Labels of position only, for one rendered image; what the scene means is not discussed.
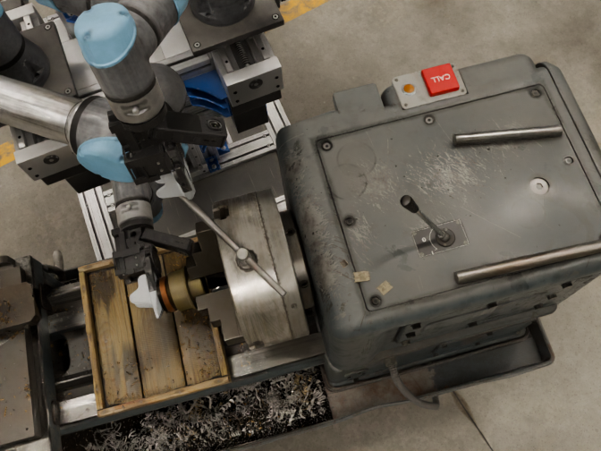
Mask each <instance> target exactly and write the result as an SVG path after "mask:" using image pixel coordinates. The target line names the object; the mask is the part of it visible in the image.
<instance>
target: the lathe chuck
mask: <svg viewBox="0 0 601 451"><path fill-rule="evenodd" d="M220 208H228V210H229V215H230V216H227V218H226V219H222V220H220V218H218V219H215V220H214V222H215V223H216V224H217V225H218V226H219V227H220V228H221V229H222V230H223V231H224V232H225V233H226V234H227V235H228V236H229V237H230V238H231V239H232V240H233V241H235V242H236V243H237V244H238V245H239V246H240V247H244V248H246V249H247V250H248V251H250V252H252V253H253V254H254V255H255V257H256V262H257V263H258V264H259V265H260V266H261V267H262V268H263V269H264V270H265V271H266V272H267V273H268V274H269V275H270V276H271V277H272V278H273V279H274V280H275V281H276V282H277V283H278V280H277V276H276V273H275V267H274V263H273V260H272V256H271V252H270V249H269V246H268V242H267V236H266V232H265V228H264V225H263V221H262V217H261V214H260V211H259V207H258V201H257V197H256V193H255V192H251V193H247V194H244V195H241V196H237V197H233V198H230V199H226V200H220V201H216V202H214V203H213V205H212V211H213V212H214V211H218V210H219V209H220ZM216 238H217V242H218V247H219V250H220V255H221V259H222V262H223V267H224V273H225V277H226V280H227V284H228V287H229V291H230V295H231V297H232V301H233V307H234V309H235V312H236V316H237V319H238V321H239V324H240V327H241V332H242V334H243V337H244V339H245V342H246V344H247V345H250V344H252V342H255V341H258V340H259V342H260V341H263V343H264V344H261V345H258V346H255V345H254V346H251V347H249V349H250V350H251V351H252V350H256V349H259V348H262V347H266V346H270V345H275V344H279V343H282V342H285V341H289V340H293V337H292V331H291V328H290V324H289V321H288V318H287V314H286V310H285V307H284V301H283V297H282V296H281V295H280V294H279V293H278V292H277V291H275V290H274V289H273V288H272V287H271V286H270V285H269V284H268V283H267V282H266V281H265V280H264V279H263V278H262V277H261V276H260V275H259V274H258V273H257V272H256V271H255V270H254V269H253V268H250V269H244V268H241V266H240V265H239V263H238V258H237V257H236V252H235V251H234V250H233V249H232V248H231V247H230V246H229V245H227V244H226V243H225V242H224V241H223V240H222V239H221V238H220V237H219V236H218V235H216Z"/></svg>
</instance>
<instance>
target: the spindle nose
mask: <svg viewBox="0 0 601 451"><path fill-rule="evenodd" d="M279 214H280V217H281V220H282V223H283V227H284V232H285V236H286V240H287V242H288V246H289V250H290V253H291V257H292V263H293V266H294V270H295V274H296V277H297V281H298V284H299V288H300V294H301V298H302V302H303V306H304V310H305V309H308V308H312V307H314V306H315V302H314V297H315V292H314V287H313V283H312V279H311V274H310V271H309V264H308V261H307V257H306V254H305V251H304V247H303V244H302V240H301V235H300V232H299V229H298V226H297V223H296V221H295V218H294V217H292V213H291V211H290V210H289V209H287V210H284V211H280V212H279Z"/></svg>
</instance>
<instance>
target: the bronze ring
mask: <svg viewBox="0 0 601 451"><path fill-rule="evenodd" d="M156 287H157V296H158V300H159V302H160V304H161V306H162V308H163V310H164V311H165V312H166V313H169V312H174V311H177V310H178V311H186V310H189V309H192V308H193V309H194V310H196V309H197V308H198V307H197V303H196V296H201V295H204V294H209V288H208V284H207V279H206V277H199V278H195V279H192V280H191V279H190V276H189V274H188V271H187V268H186V266H183V267H182V269H179V270H176V271H174V272H170V273H169V275H168V276H164V277H160V278H158V279H157V282H156Z"/></svg>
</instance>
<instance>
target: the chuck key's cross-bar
mask: <svg viewBox="0 0 601 451"><path fill-rule="evenodd" d="M179 198H180V199H181V200H182V201H183V202H184V203H185V204H186V205H187V206H188V207H189V208H190V209H191V210H192V211H194V212H195V213H196V214H197V215H198V216H199V217H200V218H201V219H202V220H203V221H204V222H205V223H206V224H207V225H208V226H209V227H210V228H211V229H212V230H213V231H214V232H215V233H216V234H217V235H218V236H219V237H220V238H221V239H222V240H223V241H224V242H225V243H226V244H227V245H229V246H230V247H231V248H232V249H233V250H234V251H235V252H236V251H237V250H238V249H239V248H241V247H240V246H239V245H238V244H237V243H236V242H235V241H233V240H232V239H231V238H230V237H229V236H228V235H227V234H226V233H225V232H224V231H223V230H222V229H221V228H220V227H219V226H218V225H217V224H216V223H215V222H214V221H213V220H212V219H211V218H210V217H209V216H208V215H207V214H206V213H205V212H204V211H203V210H202V209H201V208H200V207H199V206H198V205H197V204H195V203H194V202H193V201H192V200H188V199H187V198H186V197H184V196H179ZM245 262H246V263H247V264H248V265H249V266H250V267H251V268H253V269H254V270H255V271H256V272H257V273H258V274H259V275H260V276H261V277H262V278H263V279H264V280H265V281H266V282H267V283H268V284H269V285H270V286H271V287H272V288H273V289H274V290H275V291H277V292H278V293H279V294H280V295H281V296H282V297H285V296H286V294H287V292H286V291H285V290H284V289H283V288H282V287H281V286H280V285H279V284H278V283H277V282H276V281H275V280H274V279H273V278H272V277H271V276H270V275H269V274H268V273H267V272H266V271H265V270H264V269H263V268H262V267H261V266H260V265H259V264H258V263H257V262H255V261H254V260H253V259H252V258H251V257H249V258H248V259H247V260H245Z"/></svg>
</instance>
